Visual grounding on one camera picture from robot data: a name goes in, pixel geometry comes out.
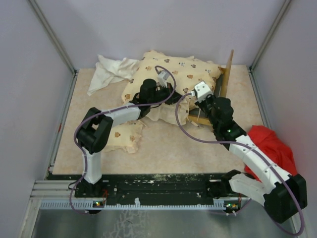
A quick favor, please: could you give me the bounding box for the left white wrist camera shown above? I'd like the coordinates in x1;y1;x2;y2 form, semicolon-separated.
157;70;169;87

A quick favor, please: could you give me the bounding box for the cream animal print cushion cover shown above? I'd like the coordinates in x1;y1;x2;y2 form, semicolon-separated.
120;49;221;128

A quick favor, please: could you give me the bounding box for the white slotted cable duct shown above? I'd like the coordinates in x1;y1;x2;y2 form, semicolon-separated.
39;200;232;211

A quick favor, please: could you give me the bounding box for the red cloth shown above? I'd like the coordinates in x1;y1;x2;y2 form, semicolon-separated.
248;125;298;176

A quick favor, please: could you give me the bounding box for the right aluminium frame post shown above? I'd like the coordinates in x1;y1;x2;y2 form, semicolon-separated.
249;0;292;73

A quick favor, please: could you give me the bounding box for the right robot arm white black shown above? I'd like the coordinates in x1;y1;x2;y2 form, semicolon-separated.
196;94;307;224

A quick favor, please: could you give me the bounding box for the aluminium frame post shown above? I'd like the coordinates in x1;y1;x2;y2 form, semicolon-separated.
27;0;79;75
249;0;292;73

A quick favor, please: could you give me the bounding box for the small cream print pillow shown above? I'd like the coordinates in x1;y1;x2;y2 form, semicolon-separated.
104;120;145;154

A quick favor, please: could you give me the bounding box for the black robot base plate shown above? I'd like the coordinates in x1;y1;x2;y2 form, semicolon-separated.
74;173;251;206

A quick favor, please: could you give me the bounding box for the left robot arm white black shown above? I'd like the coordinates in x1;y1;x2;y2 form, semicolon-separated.
74;79;181;197

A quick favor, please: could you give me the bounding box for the purple cable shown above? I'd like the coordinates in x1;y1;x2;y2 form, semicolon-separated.
175;92;305;236
69;65;177;216

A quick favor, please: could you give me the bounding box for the left aluminium frame post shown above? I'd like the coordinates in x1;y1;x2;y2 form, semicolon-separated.
27;0;79;75

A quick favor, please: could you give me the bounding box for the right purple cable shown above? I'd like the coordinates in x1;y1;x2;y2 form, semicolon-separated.
175;92;305;236

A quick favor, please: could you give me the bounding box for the white cloth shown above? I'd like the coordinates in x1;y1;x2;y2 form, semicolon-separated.
87;55;140;96

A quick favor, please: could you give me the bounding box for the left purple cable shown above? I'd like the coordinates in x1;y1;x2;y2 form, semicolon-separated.
69;65;177;216

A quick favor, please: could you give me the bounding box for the wooden pet bed frame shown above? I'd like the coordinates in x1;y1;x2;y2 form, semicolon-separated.
188;49;234;126

